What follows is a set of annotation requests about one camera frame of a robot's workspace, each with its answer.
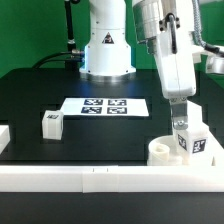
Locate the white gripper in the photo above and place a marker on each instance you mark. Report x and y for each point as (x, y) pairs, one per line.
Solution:
(174, 61)

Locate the white round stool seat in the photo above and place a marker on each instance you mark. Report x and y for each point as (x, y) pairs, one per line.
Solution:
(167, 151)

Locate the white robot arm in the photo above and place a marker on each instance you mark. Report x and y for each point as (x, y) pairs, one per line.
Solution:
(108, 55)

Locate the white marker sheet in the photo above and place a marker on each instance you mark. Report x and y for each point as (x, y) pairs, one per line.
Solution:
(104, 107)

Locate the black pole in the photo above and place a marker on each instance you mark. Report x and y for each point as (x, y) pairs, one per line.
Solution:
(71, 44)

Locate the white left fence bar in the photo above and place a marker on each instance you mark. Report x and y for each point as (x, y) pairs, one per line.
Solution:
(4, 137)

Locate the white fence bar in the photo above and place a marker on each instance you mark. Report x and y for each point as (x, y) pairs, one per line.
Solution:
(114, 179)
(4, 137)

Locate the white front fence bar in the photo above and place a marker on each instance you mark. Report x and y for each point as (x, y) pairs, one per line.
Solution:
(114, 179)

